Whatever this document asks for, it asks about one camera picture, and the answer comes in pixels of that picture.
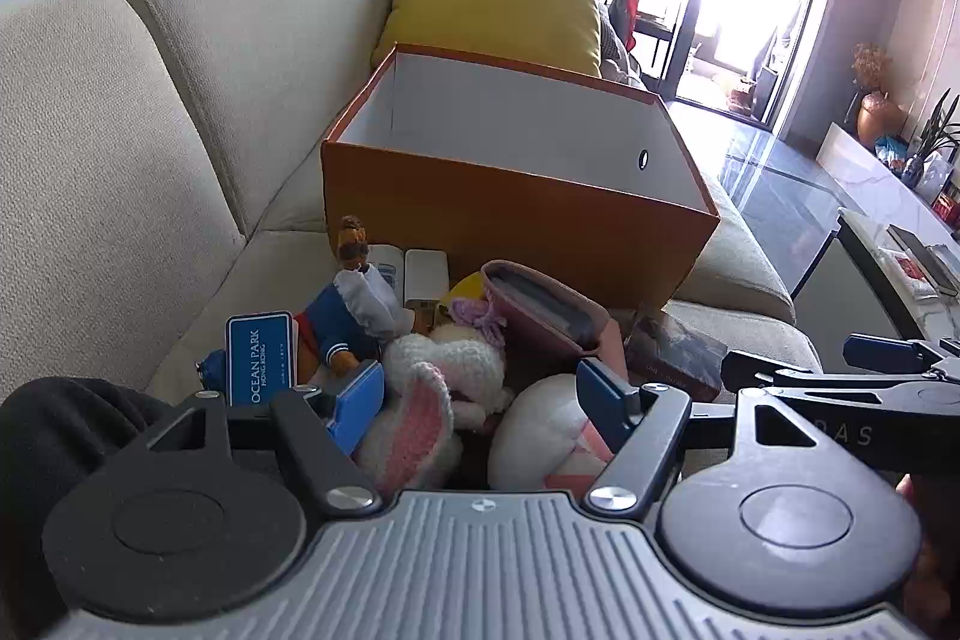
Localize white plush pink striped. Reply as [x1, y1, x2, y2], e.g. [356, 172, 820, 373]
[487, 372, 617, 491]

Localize black clothing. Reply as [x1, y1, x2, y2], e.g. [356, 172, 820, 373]
[0, 377, 177, 640]

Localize pink zip case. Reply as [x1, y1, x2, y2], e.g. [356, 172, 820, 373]
[480, 259, 629, 386]

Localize beige sofa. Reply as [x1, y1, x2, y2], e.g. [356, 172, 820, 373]
[0, 0, 822, 405]

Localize maroon rectangular box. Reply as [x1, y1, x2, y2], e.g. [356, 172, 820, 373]
[626, 310, 730, 402]

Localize white marble cabinet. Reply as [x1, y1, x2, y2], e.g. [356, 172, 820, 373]
[816, 122, 960, 230]

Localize dried flowers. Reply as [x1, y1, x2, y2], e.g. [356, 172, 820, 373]
[851, 44, 895, 95]

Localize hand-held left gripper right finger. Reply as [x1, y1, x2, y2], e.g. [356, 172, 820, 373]
[576, 356, 820, 522]

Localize green plant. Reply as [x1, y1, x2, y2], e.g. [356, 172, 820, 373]
[916, 91, 960, 163]

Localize white carton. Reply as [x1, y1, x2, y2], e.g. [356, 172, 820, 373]
[405, 248, 451, 315]

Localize checkered pillow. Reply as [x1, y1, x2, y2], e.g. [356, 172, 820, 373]
[598, 21, 647, 86]

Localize white crochet bunny plush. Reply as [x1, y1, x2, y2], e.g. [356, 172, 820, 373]
[352, 299, 516, 498]

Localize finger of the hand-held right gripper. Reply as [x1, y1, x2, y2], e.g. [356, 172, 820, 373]
[720, 349, 940, 391]
[841, 332, 960, 386]

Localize yellow pillow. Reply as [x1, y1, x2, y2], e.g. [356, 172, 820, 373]
[371, 0, 605, 79]

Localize red panda sailor plush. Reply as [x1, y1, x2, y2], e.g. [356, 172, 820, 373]
[196, 215, 413, 410]

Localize orange cardboard box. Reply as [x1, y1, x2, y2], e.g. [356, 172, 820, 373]
[321, 42, 722, 311]

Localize dark book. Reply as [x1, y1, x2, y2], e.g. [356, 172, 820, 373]
[887, 224, 960, 298]

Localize marble coffee table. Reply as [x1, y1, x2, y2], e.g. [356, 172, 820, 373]
[795, 207, 960, 345]

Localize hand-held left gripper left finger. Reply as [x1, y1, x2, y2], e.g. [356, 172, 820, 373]
[142, 359, 387, 522]

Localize white barcode packet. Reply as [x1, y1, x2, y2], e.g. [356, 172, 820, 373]
[367, 244, 406, 295]

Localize copper vase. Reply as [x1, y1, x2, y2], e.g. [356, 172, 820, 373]
[857, 92, 906, 150]

